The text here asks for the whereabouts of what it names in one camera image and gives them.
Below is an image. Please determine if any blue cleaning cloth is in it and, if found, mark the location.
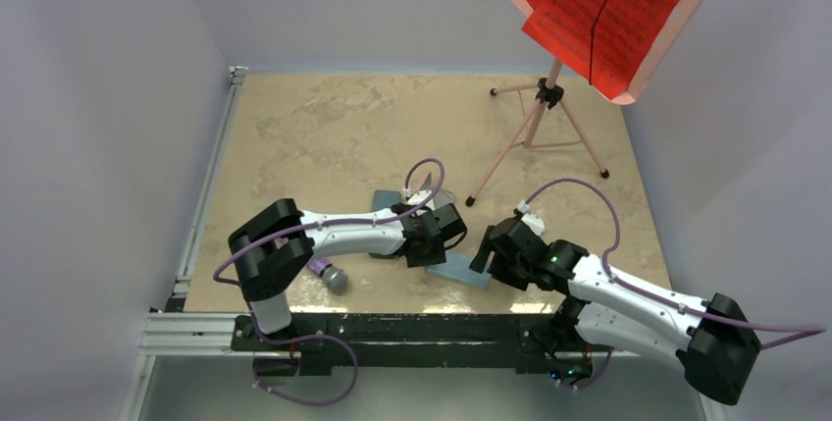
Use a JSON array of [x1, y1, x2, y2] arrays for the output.
[[425, 251, 492, 289]]

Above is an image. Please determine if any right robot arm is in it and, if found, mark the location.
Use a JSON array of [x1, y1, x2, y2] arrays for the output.
[[470, 215, 762, 405]]

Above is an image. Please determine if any teal glasses case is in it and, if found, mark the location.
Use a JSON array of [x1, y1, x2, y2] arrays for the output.
[[370, 189, 401, 212]]

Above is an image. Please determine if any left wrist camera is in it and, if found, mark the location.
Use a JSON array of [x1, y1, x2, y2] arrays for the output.
[[403, 189, 435, 209]]

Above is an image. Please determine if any aluminium frame rail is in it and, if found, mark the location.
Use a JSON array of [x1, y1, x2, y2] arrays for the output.
[[117, 65, 729, 421]]

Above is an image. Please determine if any red sheet music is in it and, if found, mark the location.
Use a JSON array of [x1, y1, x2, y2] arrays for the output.
[[522, 0, 680, 99]]

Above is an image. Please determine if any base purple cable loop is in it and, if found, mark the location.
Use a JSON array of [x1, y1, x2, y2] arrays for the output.
[[249, 327, 359, 407]]

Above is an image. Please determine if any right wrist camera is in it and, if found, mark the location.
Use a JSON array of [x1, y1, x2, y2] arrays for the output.
[[515, 207, 546, 237]]

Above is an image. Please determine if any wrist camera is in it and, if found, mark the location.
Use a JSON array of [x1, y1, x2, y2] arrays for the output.
[[403, 189, 435, 209], [515, 207, 546, 237]]

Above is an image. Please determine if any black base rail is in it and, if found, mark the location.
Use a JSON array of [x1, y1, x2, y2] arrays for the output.
[[231, 313, 606, 382]]

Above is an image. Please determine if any purple microphone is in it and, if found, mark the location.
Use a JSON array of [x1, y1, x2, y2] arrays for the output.
[[306, 258, 348, 295]]

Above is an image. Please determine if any pink glasses case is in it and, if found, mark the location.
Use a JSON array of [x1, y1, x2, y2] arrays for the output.
[[411, 172, 456, 210]]

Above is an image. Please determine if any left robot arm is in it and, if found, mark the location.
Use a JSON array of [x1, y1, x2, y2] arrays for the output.
[[228, 198, 467, 351]]

